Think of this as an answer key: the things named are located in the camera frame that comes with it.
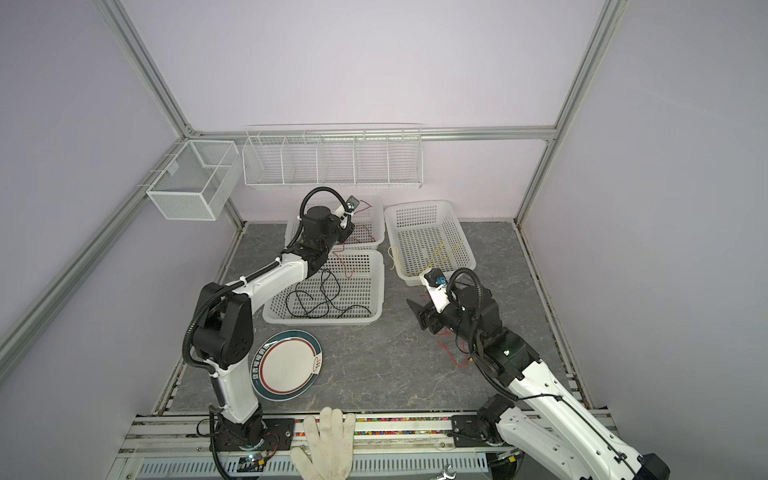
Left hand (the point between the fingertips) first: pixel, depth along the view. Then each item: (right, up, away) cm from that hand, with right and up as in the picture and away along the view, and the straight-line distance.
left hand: (345, 209), depth 90 cm
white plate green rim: (-16, -44, -8) cm, 48 cm away
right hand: (+22, -23, -19) cm, 37 cm away
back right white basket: (+27, -7, +26) cm, 38 cm away
